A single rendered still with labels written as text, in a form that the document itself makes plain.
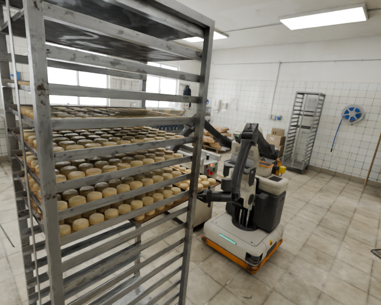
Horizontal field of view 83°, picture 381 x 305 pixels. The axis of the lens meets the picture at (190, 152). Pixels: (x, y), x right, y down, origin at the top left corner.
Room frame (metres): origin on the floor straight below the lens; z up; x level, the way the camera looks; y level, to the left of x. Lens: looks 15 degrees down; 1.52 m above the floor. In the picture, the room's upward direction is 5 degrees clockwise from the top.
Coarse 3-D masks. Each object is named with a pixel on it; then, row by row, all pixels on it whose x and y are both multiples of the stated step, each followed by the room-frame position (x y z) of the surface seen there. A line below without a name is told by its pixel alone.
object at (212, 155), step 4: (184, 144) 2.74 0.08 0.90; (184, 148) 2.72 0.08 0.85; (188, 148) 2.68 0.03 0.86; (192, 148) 2.63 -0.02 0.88; (204, 152) 2.48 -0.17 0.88; (208, 152) 2.44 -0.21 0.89; (212, 152) 2.43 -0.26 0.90; (212, 156) 2.40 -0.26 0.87; (216, 156) 2.36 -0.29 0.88; (220, 156) 2.33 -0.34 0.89; (220, 160) 2.34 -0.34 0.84
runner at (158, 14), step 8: (104, 0) 0.70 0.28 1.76; (112, 0) 0.69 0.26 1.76; (120, 0) 0.71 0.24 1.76; (128, 0) 0.72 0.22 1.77; (136, 0) 0.74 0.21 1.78; (128, 8) 0.75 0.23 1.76; (136, 8) 0.75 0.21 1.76; (144, 8) 0.77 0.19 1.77; (152, 8) 0.79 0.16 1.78; (152, 16) 0.80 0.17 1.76; (160, 16) 0.82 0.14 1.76; (168, 16) 0.84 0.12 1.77; (176, 16) 0.87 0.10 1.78; (168, 24) 0.87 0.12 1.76; (176, 24) 0.87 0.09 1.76; (184, 24) 0.90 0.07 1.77; (192, 24) 0.93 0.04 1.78; (192, 32) 0.94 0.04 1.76; (200, 32) 0.97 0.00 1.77
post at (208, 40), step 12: (204, 36) 0.98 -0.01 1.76; (204, 48) 0.98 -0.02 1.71; (204, 60) 0.98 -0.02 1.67; (204, 72) 0.97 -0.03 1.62; (204, 84) 0.97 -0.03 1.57; (204, 96) 0.98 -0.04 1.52; (204, 108) 0.98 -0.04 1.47; (204, 120) 0.99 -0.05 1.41; (192, 156) 0.99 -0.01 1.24; (192, 168) 0.98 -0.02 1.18; (192, 180) 0.98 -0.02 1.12; (192, 192) 0.97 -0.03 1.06; (192, 204) 0.97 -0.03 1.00; (192, 216) 0.98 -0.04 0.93; (192, 228) 0.99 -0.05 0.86; (180, 288) 0.98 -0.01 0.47; (180, 300) 0.98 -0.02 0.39
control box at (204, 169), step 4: (216, 160) 2.33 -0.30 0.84; (204, 164) 2.16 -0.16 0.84; (208, 164) 2.19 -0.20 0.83; (212, 164) 2.24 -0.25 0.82; (204, 168) 2.16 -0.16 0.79; (208, 168) 2.20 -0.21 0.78; (212, 168) 2.25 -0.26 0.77; (216, 168) 2.30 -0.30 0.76; (204, 172) 2.16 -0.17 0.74; (208, 172) 2.21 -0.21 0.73; (212, 172) 2.26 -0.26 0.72; (216, 172) 2.31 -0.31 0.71
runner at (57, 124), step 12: (60, 120) 0.58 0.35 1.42; (72, 120) 0.60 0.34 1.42; (84, 120) 0.62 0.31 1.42; (96, 120) 0.65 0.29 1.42; (108, 120) 0.68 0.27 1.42; (120, 120) 0.71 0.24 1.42; (132, 120) 0.74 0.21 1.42; (144, 120) 0.78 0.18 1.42; (156, 120) 0.82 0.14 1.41; (168, 120) 0.86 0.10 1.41; (180, 120) 0.92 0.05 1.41; (192, 120) 0.97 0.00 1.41
